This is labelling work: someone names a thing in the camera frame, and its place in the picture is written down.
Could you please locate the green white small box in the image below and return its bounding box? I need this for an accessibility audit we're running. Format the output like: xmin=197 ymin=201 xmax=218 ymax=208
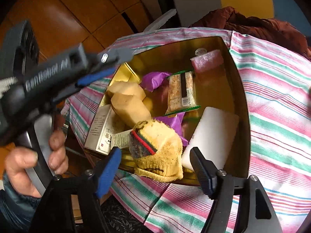
xmin=111 ymin=129 xmax=132 ymax=149

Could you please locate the grey yellow blue chair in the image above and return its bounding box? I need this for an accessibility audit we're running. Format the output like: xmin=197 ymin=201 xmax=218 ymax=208
xmin=143 ymin=0 xmax=311 ymax=33

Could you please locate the white foam block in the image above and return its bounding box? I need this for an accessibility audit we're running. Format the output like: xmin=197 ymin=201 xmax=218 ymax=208
xmin=181 ymin=107 xmax=239 ymax=171

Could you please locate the striped pink green bedsheet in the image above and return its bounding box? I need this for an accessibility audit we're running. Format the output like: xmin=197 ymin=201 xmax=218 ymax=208
xmin=60 ymin=27 xmax=311 ymax=233

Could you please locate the dark blue jacket sleeve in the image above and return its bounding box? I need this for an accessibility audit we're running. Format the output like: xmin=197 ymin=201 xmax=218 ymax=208
xmin=1 ymin=172 xmax=41 ymax=232

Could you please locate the purple snack packet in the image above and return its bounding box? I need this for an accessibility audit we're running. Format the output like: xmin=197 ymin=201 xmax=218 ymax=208
xmin=155 ymin=112 xmax=188 ymax=146
xmin=140 ymin=72 xmax=171 ymax=92

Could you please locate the gold rectangular box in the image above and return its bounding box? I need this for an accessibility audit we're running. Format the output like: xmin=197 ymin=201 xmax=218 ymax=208
xmin=84 ymin=37 xmax=250 ymax=186

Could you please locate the rust brown quilted jacket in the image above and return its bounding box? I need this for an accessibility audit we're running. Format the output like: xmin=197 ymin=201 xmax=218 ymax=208
xmin=190 ymin=6 xmax=310 ymax=60

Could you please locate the pink roll pack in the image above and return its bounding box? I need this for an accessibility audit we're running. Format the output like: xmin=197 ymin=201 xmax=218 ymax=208
xmin=190 ymin=48 xmax=224 ymax=73

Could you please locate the person's left hand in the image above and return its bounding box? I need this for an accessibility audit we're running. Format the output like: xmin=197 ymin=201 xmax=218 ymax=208
xmin=4 ymin=129 xmax=69 ymax=198

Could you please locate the white medicine box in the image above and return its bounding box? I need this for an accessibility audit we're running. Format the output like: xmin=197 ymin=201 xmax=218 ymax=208
xmin=84 ymin=104 xmax=122 ymax=155

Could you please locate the yellow sponge block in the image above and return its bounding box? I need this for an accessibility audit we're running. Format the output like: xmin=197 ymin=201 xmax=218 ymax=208
xmin=111 ymin=93 xmax=151 ymax=128
xmin=107 ymin=81 xmax=146 ymax=100

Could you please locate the yellow knitted hat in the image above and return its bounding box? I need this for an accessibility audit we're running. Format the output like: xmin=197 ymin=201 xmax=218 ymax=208
xmin=129 ymin=119 xmax=183 ymax=183

